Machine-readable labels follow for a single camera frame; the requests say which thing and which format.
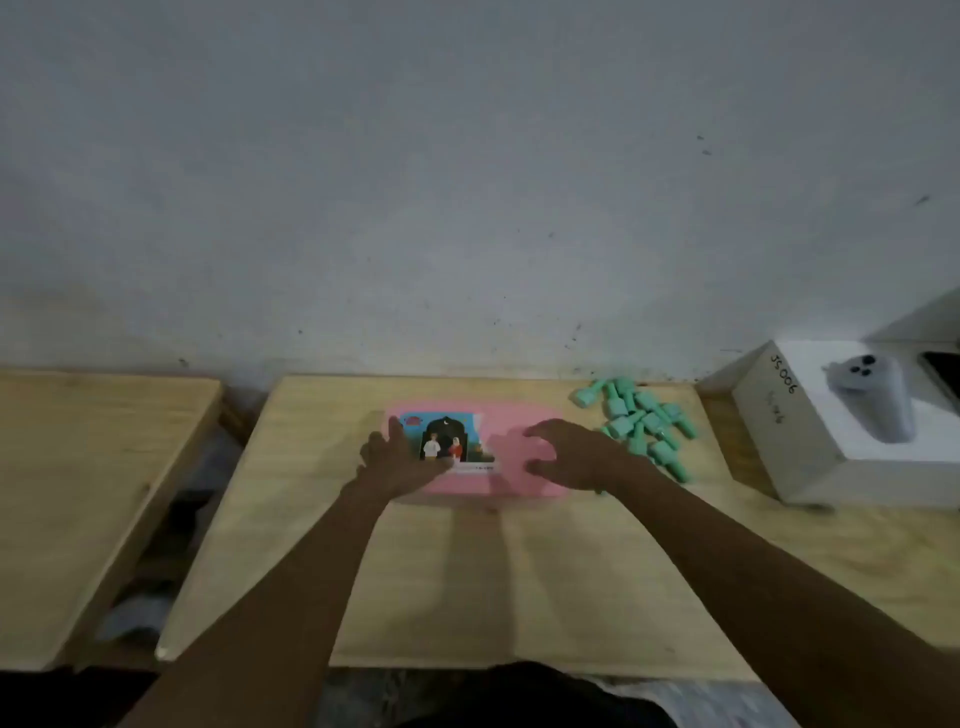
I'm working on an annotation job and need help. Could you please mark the black phone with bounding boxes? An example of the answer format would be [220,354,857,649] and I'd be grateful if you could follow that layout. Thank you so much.
[918,349,960,416]

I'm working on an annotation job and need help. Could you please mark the person's left forearm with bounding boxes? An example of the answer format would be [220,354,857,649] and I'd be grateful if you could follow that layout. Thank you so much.
[118,476,402,728]

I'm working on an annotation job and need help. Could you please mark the person's dark trousers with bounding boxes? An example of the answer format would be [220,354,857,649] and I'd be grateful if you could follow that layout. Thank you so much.
[393,661,680,728]

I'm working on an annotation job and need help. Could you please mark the person's right hand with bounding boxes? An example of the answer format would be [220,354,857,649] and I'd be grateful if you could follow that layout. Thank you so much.
[522,419,639,498]

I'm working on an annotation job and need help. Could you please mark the white cardboard box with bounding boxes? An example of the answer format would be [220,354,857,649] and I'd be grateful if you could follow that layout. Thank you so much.
[696,339,960,512]

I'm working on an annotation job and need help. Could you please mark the pile of green plastic bottles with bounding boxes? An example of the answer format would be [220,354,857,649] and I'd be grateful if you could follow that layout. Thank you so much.
[570,376,699,486]

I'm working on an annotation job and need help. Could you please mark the person's left hand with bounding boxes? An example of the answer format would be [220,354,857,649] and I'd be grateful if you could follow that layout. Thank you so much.
[358,416,456,502]

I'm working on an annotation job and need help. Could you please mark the pink box with picture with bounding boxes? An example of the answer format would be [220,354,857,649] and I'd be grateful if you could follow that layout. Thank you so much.
[385,399,576,503]

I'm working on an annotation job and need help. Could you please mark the person's right forearm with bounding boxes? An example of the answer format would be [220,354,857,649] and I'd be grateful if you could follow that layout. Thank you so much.
[600,453,960,728]

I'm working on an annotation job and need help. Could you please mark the grey handheld controller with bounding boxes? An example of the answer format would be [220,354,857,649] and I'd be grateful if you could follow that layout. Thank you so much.
[822,354,918,444]

